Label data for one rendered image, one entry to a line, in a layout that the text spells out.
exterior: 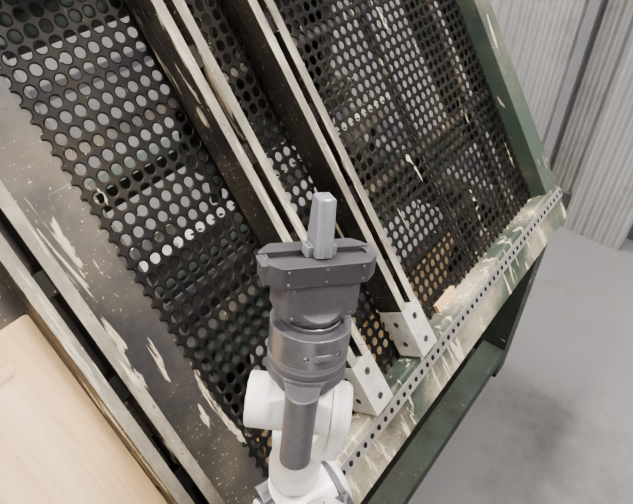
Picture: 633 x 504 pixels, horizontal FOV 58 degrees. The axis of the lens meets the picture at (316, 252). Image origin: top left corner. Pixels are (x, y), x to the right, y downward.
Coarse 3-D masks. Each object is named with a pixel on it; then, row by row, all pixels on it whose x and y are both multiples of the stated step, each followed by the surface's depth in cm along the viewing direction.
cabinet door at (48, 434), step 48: (0, 336) 79; (0, 384) 79; (48, 384) 83; (0, 432) 78; (48, 432) 82; (96, 432) 87; (0, 480) 78; (48, 480) 82; (96, 480) 86; (144, 480) 91
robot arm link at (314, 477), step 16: (272, 448) 74; (272, 464) 77; (320, 464) 79; (272, 480) 79; (288, 480) 76; (304, 480) 76; (320, 480) 83; (256, 496) 84; (272, 496) 81; (288, 496) 81; (304, 496) 81; (320, 496) 81
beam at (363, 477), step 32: (512, 224) 170; (544, 224) 175; (512, 288) 160; (448, 320) 140; (480, 320) 149; (448, 352) 139; (352, 416) 123; (416, 416) 130; (352, 448) 116; (384, 448) 122; (352, 480) 116
